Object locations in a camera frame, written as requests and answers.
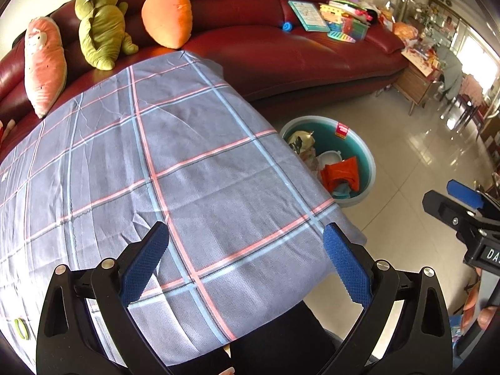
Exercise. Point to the orange carrot rabbit plush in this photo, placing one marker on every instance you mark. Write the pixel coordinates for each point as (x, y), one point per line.
(168, 15)

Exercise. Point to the colourful box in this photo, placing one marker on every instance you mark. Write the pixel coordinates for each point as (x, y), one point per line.
(457, 332)

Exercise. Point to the dark red leather sofa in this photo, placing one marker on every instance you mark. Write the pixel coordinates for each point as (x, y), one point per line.
(312, 58)

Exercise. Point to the grey covered chair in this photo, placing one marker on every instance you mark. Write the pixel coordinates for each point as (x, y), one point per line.
(453, 74)

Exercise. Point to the orange snack wrapper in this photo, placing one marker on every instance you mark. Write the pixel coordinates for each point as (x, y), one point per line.
(342, 172)

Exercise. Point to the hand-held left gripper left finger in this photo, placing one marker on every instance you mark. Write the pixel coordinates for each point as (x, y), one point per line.
(144, 261)

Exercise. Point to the person's right hand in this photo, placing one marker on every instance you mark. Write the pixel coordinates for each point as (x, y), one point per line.
(488, 316)

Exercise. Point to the teal plastic basin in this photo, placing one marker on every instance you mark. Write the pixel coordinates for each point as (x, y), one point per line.
(363, 152)

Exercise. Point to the person's black trouser leg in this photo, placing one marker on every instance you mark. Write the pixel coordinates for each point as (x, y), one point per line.
(281, 343)

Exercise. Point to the light blue picture book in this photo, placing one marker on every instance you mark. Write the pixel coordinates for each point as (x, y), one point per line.
(308, 15)

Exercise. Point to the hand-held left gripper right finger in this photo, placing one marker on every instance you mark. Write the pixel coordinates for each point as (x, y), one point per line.
(347, 269)

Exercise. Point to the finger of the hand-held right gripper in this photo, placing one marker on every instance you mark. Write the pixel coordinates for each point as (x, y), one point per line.
(445, 209)
(463, 193)

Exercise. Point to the grey plaid tablecloth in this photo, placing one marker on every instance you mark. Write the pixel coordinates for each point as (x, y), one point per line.
(195, 164)

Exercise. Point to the small blue cap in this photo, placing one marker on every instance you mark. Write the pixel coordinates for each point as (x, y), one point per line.
(287, 26)

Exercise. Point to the pile of colourful toys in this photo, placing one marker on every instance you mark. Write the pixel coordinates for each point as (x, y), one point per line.
(347, 19)

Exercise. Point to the wooden side table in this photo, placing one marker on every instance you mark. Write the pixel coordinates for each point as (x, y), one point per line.
(414, 82)

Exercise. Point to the green plush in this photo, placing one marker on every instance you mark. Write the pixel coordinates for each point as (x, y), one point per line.
(101, 27)

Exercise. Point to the pink rabbit plush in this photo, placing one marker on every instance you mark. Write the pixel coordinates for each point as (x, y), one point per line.
(45, 66)

